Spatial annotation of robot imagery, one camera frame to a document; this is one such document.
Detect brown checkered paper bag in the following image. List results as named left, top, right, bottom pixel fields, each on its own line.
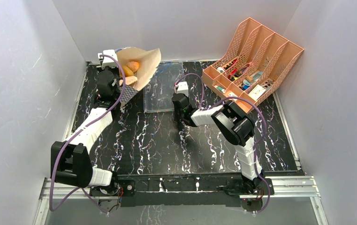
left=116, top=47, right=161, bottom=105

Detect pink sugared bread slice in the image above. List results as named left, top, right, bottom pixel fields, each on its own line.
left=119, top=76, right=138, bottom=86

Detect orange fake donut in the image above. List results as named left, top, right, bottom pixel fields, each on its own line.
left=122, top=65, right=134, bottom=77

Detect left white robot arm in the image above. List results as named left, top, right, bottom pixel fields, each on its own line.
left=51, top=67, right=122, bottom=195

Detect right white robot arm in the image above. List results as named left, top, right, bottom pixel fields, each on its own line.
left=172, top=93, right=264, bottom=194

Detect round orange fake bun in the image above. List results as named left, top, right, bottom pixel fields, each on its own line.
left=126, top=61, right=140, bottom=73

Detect clear plastic tray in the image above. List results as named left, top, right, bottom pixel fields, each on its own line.
left=144, top=62, right=184, bottom=113

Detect stationery items in rack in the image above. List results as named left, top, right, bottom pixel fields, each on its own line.
left=217, top=57, right=263, bottom=91

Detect pink file organizer rack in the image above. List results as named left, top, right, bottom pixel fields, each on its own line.
left=202, top=17, right=304, bottom=106

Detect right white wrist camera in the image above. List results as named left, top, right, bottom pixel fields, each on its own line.
left=175, top=81, right=189, bottom=97

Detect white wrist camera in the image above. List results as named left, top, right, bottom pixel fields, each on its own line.
left=175, top=81, right=189, bottom=97
left=98, top=49, right=118, bottom=69

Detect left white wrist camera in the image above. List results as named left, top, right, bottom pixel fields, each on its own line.
left=98, top=49, right=118, bottom=69

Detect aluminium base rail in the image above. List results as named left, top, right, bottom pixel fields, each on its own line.
left=34, top=171, right=328, bottom=225

